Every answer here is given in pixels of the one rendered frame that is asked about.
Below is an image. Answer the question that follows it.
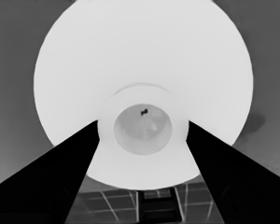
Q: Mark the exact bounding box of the large thick white disc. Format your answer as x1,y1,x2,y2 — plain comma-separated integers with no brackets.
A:
33,0,255,191

